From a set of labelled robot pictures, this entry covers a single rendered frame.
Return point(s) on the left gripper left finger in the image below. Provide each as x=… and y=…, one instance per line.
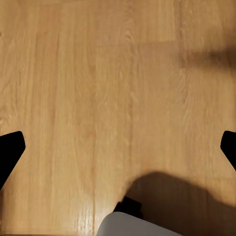
x=12, y=146

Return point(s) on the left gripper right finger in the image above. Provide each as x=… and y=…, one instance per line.
x=228, y=146

